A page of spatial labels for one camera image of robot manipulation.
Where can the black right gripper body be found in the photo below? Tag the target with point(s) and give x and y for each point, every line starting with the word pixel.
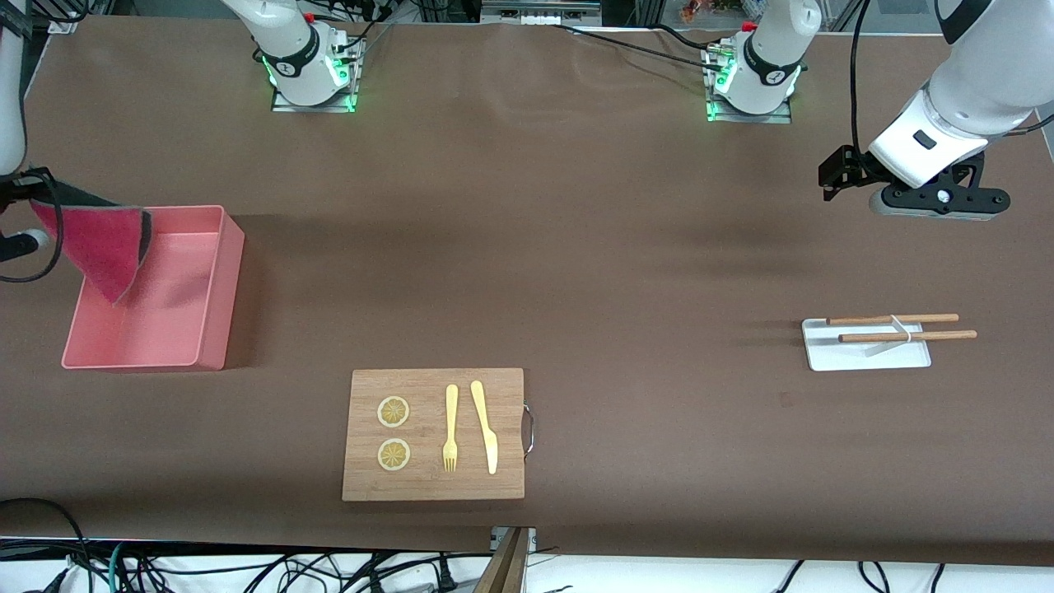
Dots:
pixel 18 191

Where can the white rack base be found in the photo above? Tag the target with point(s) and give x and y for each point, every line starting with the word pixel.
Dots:
pixel 832 354

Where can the wooden rod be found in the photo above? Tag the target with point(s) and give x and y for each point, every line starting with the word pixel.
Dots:
pixel 947 335
pixel 906 318

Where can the wooden cutting board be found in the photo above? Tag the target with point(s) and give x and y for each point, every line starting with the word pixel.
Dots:
pixel 428 486

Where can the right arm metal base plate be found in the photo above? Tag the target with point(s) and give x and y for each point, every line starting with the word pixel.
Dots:
pixel 313 108

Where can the black power plug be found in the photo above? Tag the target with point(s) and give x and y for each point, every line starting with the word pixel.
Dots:
pixel 445 578

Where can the grey and pink cloth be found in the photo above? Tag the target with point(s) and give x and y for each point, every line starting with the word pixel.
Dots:
pixel 99 247

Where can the grey metal frame bar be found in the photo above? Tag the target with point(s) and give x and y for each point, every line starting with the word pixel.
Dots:
pixel 535 12

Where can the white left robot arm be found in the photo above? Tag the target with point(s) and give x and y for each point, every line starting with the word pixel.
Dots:
pixel 980 82

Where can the lemon slice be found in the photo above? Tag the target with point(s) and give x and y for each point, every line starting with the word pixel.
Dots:
pixel 393 455
pixel 393 412

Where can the white metal bracket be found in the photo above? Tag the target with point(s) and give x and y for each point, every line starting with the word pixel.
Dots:
pixel 529 539

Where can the pink plastic bin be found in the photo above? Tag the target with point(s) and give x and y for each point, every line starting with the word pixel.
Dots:
pixel 165 329

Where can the brown wooden plank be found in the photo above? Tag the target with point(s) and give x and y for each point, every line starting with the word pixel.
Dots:
pixel 502 568

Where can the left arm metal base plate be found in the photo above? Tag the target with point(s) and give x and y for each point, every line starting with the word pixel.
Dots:
pixel 749 119

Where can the yellow plastic fork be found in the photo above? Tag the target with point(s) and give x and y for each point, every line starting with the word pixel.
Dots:
pixel 451 412

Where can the yellow plastic knife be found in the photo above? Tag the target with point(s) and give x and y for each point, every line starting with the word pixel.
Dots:
pixel 490 449

